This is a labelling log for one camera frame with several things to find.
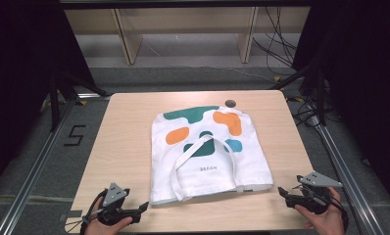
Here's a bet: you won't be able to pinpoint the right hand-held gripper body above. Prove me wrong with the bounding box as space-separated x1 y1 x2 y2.
289 170 344 215

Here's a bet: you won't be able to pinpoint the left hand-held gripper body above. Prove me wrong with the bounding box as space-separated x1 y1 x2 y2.
96 182 142 227

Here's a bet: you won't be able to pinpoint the person's left hand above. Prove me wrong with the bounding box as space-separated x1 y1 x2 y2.
84 195 134 235

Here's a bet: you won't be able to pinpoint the person's right hand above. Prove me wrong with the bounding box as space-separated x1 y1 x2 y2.
294 187 344 235

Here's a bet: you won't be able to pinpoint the white tote bag colour patches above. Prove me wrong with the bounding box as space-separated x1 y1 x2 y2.
149 105 275 207

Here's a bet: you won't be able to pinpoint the black metal stand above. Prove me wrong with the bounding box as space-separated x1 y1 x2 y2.
268 62 328 127
47 69 110 132

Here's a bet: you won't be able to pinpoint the black curtain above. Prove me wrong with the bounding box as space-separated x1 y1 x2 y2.
291 0 390 205
0 0 97 194

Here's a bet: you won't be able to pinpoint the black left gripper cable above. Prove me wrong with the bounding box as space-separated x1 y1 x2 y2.
79 188 110 235

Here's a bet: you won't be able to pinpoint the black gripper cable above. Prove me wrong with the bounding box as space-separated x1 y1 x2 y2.
79 188 110 235
326 187 350 233

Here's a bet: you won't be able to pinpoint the aluminium floor rail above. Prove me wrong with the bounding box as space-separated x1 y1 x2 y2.
309 116 386 235
0 93 112 235

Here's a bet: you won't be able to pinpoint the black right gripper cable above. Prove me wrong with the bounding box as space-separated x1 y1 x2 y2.
326 187 350 233

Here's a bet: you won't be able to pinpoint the black floor cables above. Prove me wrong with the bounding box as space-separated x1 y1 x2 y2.
285 92 336 129

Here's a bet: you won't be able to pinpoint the bundle of black cables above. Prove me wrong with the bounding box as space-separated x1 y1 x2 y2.
252 6 299 69

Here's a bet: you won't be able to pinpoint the light wooden shelf frame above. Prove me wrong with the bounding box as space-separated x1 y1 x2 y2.
63 6 313 66

